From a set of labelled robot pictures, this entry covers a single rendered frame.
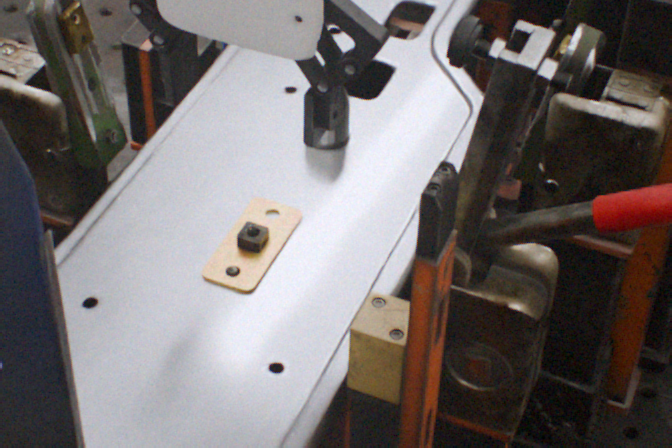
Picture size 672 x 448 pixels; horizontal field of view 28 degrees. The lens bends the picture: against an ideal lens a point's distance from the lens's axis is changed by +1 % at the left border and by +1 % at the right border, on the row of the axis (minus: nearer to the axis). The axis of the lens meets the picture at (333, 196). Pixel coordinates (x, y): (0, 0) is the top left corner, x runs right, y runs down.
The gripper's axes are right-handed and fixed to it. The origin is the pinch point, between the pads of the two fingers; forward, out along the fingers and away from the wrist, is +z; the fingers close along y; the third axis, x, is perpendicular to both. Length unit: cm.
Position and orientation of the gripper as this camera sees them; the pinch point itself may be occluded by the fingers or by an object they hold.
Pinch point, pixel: (249, 100)
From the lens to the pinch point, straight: 81.0
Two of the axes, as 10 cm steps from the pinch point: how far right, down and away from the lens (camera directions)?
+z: -0.2, 7.4, 6.7
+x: -4.0, 6.1, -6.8
